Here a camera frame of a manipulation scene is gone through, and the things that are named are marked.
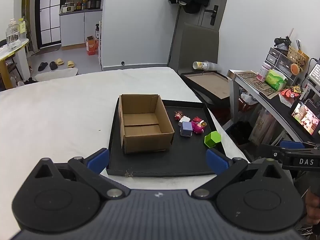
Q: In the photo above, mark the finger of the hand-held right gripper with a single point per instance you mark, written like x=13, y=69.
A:
x=291, y=145

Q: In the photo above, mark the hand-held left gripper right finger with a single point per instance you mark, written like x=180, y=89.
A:
x=217, y=161

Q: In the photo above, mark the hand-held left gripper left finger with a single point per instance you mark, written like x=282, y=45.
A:
x=98, y=158

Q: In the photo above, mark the green hexagonal block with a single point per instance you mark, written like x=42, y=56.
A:
x=212, y=139

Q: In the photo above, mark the black tray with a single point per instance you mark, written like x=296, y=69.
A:
x=185, y=155

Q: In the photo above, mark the pink bear figurine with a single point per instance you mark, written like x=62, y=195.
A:
x=198, y=128

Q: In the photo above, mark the purple cube toy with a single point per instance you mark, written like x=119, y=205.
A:
x=186, y=129

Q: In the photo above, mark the red figurine with gold mug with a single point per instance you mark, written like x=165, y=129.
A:
x=197, y=119

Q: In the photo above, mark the brown cardboard box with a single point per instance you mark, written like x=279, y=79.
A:
x=140, y=130

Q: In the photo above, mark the white plug charger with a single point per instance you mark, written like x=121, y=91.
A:
x=185, y=119

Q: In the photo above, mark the brown-haired girl figurine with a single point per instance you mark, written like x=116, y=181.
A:
x=178, y=115

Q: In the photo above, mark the person's right hand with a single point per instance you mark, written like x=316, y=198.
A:
x=313, y=207

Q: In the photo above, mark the brown paper bag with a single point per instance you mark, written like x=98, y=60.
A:
x=263, y=126

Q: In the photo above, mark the black trash bin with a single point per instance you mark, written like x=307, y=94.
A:
x=240, y=132

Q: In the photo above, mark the desk with white legs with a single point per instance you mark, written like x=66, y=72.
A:
x=275, y=105

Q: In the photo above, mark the red snack packets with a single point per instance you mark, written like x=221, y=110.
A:
x=290, y=93

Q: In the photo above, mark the red basket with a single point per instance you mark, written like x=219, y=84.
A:
x=246, y=102

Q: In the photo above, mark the green wet wipes pack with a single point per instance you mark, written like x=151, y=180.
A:
x=275, y=80

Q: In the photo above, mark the printed cardboard sheet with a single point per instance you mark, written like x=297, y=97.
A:
x=252, y=81

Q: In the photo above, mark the black framed board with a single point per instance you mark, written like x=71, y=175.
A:
x=212, y=85

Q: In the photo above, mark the orange ball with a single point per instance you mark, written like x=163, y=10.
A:
x=295, y=68

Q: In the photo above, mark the pink bottle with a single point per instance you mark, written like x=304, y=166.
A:
x=263, y=72

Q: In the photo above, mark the grey drawer organiser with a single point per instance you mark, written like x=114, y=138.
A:
x=277, y=58

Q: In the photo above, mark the woven basket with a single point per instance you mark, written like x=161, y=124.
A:
x=297, y=56

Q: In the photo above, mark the white floor mat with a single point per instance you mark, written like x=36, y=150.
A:
x=56, y=74

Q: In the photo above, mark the stack of paper cups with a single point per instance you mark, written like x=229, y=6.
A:
x=206, y=65

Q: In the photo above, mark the yellow slipper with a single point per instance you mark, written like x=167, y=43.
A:
x=71, y=64
x=59, y=62

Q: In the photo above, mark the black slipper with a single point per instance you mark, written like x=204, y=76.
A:
x=53, y=65
x=43, y=66

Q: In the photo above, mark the black toy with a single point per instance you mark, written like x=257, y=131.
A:
x=282, y=41

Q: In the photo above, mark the orange cardboard box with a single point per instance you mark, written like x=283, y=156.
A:
x=91, y=45

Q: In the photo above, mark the grey padded panel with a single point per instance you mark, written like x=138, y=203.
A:
x=195, y=47

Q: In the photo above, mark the spray bottle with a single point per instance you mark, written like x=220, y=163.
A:
x=97, y=31

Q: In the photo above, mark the white kitchen cabinet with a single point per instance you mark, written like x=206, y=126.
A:
x=75, y=28

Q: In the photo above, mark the round table with yellow legs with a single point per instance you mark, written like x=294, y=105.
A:
x=13, y=51

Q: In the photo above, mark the large clear glass bottle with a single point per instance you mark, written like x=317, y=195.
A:
x=12, y=36

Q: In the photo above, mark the clear bottle with yellow label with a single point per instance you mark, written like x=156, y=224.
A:
x=22, y=26

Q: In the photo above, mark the black-framed glass door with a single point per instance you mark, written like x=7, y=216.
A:
x=48, y=12

